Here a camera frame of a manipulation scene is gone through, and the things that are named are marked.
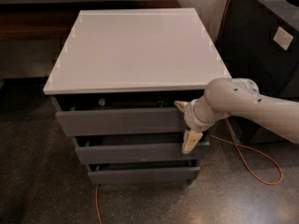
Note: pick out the grey drawer cabinet frame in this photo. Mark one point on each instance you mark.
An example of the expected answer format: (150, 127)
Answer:
(130, 138)

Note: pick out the white cabinet countertop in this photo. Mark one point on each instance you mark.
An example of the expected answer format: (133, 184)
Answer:
(164, 49)

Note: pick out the dark counter cabinet right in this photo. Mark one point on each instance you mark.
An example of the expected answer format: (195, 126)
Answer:
(248, 50)

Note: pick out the grey middle drawer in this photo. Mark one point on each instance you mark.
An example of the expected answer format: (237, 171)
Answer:
(134, 148)

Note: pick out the clear plastic water bottle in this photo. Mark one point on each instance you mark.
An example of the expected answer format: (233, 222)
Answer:
(160, 102)

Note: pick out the grey top drawer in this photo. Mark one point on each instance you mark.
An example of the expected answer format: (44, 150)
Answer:
(124, 113)

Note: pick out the grey drawer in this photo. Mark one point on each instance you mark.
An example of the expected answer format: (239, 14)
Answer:
(124, 113)
(143, 173)
(134, 148)

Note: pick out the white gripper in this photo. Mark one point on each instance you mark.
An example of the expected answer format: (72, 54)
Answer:
(191, 118)

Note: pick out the grey bottom drawer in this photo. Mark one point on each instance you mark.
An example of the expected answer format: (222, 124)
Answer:
(143, 173)

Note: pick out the white wall outlet plate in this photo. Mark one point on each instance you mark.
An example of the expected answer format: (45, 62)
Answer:
(283, 38)

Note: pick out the labelled plastic water bottle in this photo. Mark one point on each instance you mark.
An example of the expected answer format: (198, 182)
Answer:
(102, 102)

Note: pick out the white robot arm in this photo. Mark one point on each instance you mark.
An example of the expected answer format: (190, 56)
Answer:
(226, 97)

